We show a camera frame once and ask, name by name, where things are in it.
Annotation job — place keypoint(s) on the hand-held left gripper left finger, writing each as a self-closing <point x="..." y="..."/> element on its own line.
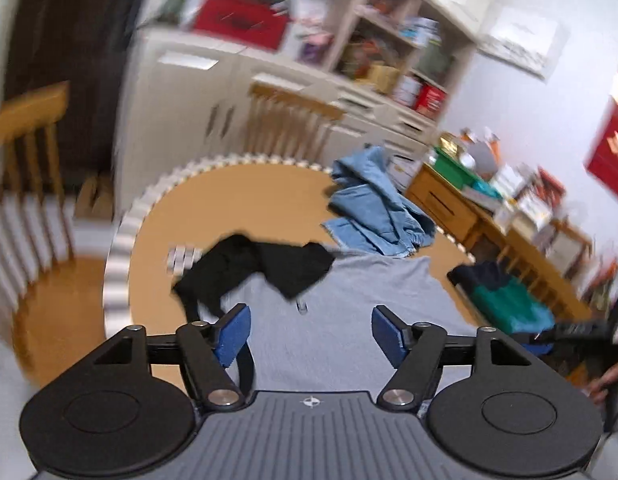
<point x="234" y="332"/>

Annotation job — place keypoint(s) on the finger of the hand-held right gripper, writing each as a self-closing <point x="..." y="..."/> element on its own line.
<point x="574" y="332"/>

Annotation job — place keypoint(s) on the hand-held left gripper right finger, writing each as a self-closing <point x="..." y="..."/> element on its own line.
<point x="389" y="335"/>

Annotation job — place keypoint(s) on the grey sweater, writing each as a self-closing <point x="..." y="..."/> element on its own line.
<point x="339" y="310"/>

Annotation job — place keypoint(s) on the black garment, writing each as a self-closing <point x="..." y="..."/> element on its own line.
<point x="269" y="265"/>

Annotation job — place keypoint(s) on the blue denim jeans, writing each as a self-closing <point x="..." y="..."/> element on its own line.
<point x="369" y="200"/>

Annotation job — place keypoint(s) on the person's right hand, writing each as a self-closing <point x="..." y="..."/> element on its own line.
<point x="609" y="382"/>

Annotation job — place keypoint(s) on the navy green blue knit sweater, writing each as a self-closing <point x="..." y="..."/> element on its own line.
<point x="499" y="300"/>

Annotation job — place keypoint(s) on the round wooden table striped edge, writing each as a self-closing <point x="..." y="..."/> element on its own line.
<point x="239" y="200"/>
<point x="119" y="270"/>

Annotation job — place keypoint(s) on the wooden drawer cabinet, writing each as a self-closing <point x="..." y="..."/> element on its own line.
<point x="439" y="200"/>

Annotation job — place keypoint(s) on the teal wipes packet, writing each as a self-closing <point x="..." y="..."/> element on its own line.
<point x="486" y="190"/>

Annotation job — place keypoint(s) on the green plastic basket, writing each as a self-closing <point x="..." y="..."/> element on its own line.
<point x="454" y="170"/>

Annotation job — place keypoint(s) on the cardboard box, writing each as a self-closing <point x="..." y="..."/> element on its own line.
<point x="94" y="197"/>

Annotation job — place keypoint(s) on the white sideboard with shelves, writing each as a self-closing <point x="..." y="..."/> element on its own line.
<point x="179" y="110"/>

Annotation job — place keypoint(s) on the red gift box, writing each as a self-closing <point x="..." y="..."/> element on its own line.
<point x="430" y="101"/>

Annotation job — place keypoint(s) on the wooden spindle chair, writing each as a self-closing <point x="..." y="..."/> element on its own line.
<point x="294" y="100"/>
<point x="34" y="110"/>

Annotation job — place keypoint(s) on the white red carton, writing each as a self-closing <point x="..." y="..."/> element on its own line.
<point x="406" y="90"/>

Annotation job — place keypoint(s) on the dark wooden door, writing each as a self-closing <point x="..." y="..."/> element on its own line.
<point x="64" y="35"/>

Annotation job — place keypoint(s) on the red wall hanging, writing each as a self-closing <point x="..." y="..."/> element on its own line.
<point x="609" y="160"/>

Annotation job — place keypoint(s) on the white wall picture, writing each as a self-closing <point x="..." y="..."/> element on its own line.
<point x="519" y="42"/>

